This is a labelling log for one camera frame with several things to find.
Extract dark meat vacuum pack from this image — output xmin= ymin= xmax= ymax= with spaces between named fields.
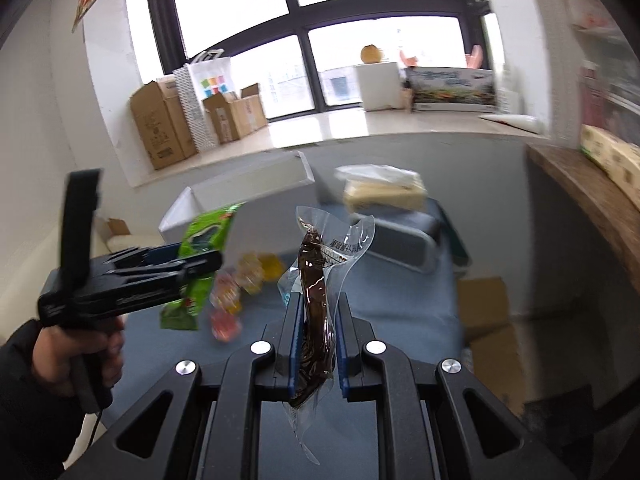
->
xmin=278 ymin=206 xmax=375 ymax=465

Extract pink jelly cup front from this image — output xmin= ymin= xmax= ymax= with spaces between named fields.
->
xmin=210 ymin=309 xmax=242 ymax=342

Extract pink jelly cup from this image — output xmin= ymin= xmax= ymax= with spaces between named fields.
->
xmin=210 ymin=309 xmax=242 ymax=342
xmin=209 ymin=271 xmax=242 ymax=314

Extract large green snack pack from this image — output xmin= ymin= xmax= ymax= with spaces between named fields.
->
xmin=160 ymin=203 xmax=242 ymax=332

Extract person's left hand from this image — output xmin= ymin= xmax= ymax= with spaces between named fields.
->
xmin=32 ymin=316 xmax=125 ymax=396

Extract yellow-green jelly cup left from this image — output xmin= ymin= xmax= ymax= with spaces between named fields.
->
xmin=234 ymin=252 xmax=264 ymax=295

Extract black speaker clock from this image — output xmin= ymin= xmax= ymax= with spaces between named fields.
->
xmin=349 ymin=207 xmax=442 ymax=274

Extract floor cardboard box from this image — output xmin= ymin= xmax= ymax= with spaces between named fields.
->
xmin=457 ymin=278 xmax=526 ymax=415

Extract white storage box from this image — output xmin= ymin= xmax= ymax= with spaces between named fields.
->
xmin=158 ymin=152 xmax=319 ymax=266

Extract tissue pack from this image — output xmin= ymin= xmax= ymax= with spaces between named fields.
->
xmin=334 ymin=165 xmax=427 ymax=212

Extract large cardboard box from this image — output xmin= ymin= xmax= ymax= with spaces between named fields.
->
xmin=129 ymin=75 xmax=198 ymax=170

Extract small open cardboard box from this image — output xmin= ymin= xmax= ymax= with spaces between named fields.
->
xmin=203 ymin=84 xmax=268 ymax=144

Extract polka dot paper bag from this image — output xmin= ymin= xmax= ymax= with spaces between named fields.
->
xmin=172 ymin=49 xmax=231 ymax=153

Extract white foam box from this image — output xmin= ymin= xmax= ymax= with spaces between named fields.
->
xmin=355 ymin=62 xmax=402 ymax=112

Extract printed long carton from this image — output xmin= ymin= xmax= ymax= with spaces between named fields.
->
xmin=405 ymin=67 xmax=497 ymax=113

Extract wooden side shelf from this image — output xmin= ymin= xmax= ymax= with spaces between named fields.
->
xmin=526 ymin=144 xmax=639 ymax=292

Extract beige tissue carton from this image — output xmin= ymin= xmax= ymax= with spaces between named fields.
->
xmin=580 ymin=125 xmax=640 ymax=208

